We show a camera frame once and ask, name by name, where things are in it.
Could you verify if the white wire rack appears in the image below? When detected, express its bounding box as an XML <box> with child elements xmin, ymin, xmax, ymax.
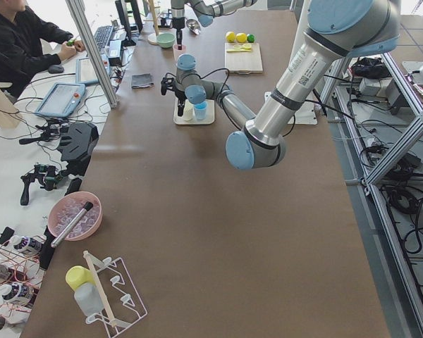
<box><xmin>83</xmin><ymin>251</ymin><xmax>148</xmax><ymax>337</ymax></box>

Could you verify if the green bowl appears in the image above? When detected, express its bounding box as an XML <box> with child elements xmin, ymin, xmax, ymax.
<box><xmin>157</xmin><ymin>32</ymin><xmax>176</xmax><ymax>49</ymax></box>

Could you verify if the metal scoop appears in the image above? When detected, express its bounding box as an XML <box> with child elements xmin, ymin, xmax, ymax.
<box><xmin>185</xmin><ymin>18</ymin><xmax>201</xmax><ymax>35</ymax></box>

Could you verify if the blue cup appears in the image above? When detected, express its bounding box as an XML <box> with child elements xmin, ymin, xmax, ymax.
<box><xmin>193</xmin><ymin>101</ymin><xmax>207</xmax><ymax>120</ymax></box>

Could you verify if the yellow lemon lower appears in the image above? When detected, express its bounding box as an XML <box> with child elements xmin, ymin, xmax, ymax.
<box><xmin>226</xmin><ymin>31</ymin><xmax>235</xmax><ymax>43</ymax></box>

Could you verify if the green lime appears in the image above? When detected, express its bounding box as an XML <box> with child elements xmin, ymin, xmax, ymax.
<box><xmin>247</xmin><ymin>34</ymin><xmax>255</xmax><ymax>43</ymax></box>

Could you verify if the yellow lemon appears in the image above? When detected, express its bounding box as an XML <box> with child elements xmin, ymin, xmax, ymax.
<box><xmin>226</xmin><ymin>31</ymin><xmax>235</xmax><ymax>43</ymax></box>
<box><xmin>235</xmin><ymin>32</ymin><xmax>247</xmax><ymax>44</ymax></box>

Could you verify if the pink bowl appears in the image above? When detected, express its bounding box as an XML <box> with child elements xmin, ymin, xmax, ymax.
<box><xmin>47</xmin><ymin>192</ymin><xmax>103</xmax><ymax>242</ymax></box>

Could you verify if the seated person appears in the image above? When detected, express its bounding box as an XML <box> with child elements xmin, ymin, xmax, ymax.
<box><xmin>0</xmin><ymin>1</ymin><xmax>85</xmax><ymax>98</ymax></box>

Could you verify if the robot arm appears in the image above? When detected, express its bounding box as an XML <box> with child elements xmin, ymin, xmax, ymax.
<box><xmin>170</xmin><ymin>0</ymin><xmax>257</xmax><ymax>49</ymax></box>
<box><xmin>161</xmin><ymin>0</ymin><xmax>401</xmax><ymax>170</ymax></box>

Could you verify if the bamboo cutting board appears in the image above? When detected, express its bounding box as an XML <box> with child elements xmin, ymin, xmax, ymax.
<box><xmin>224</xmin><ymin>42</ymin><xmax>263</xmax><ymax>74</ymax></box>

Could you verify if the beige rabbit tray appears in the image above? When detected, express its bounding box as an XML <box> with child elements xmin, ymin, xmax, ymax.
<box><xmin>173</xmin><ymin>99</ymin><xmax>215</xmax><ymax>125</ymax></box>

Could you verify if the yellow lemon upper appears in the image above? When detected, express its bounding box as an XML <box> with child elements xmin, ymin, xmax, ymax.
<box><xmin>235</xmin><ymin>32</ymin><xmax>247</xmax><ymax>44</ymax></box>

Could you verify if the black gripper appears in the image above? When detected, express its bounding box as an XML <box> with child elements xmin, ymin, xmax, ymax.
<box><xmin>161</xmin><ymin>73</ymin><xmax>186</xmax><ymax>117</ymax></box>
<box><xmin>167</xmin><ymin>9</ymin><xmax>185</xmax><ymax>49</ymax></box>

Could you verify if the clear plastic bottle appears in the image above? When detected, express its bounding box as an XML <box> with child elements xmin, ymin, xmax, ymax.
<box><xmin>74</xmin><ymin>282</ymin><xmax>104</xmax><ymax>317</ymax></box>

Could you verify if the yellow cup on rack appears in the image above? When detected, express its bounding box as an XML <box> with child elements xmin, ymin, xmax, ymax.
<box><xmin>65</xmin><ymin>265</ymin><xmax>94</xmax><ymax>291</ymax></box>

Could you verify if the grey cloth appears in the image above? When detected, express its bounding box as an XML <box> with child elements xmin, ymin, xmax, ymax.
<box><xmin>131</xmin><ymin>73</ymin><xmax>154</xmax><ymax>89</ymax></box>

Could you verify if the pink cup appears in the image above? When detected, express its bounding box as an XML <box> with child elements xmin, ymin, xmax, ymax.
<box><xmin>173</xmin><ymin>44</ymin><xmax>187</xmax><ymax>62</ymax></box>

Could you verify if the metal muddler tool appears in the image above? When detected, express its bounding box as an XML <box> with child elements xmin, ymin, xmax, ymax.
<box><xmin>50</xmin><ymin>201</ymin><xmax>94</xmax><ymax>248</ymax></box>

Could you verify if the blue teach pendant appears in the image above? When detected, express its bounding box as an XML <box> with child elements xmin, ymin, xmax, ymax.
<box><xmin>35</xmin><ymin>83</ymin><xmax>86</xmax><ymax>118</ymax></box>
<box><xmin>75</xmin><ymin>54</ymin><xmax>111</xmax><ymax>86</ymax></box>

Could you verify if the wooden cup stand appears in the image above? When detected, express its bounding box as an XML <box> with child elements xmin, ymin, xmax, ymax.
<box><xmin>142</xmin><ymin>0</ymin><xmax>159</xmax><ymax>46</ymax></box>

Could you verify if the yellow plastic knife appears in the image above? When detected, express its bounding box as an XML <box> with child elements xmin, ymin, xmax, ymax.
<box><xmin>226</xmin><ymin>49</ymin><xmax>252</xmax><ymax>53</ymax></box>

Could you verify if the cream white cup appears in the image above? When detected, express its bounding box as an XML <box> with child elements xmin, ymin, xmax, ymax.
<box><xmin>182</xmin><ymin>101</ymin><xmax>194</xmax><ymax>121</ymax></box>

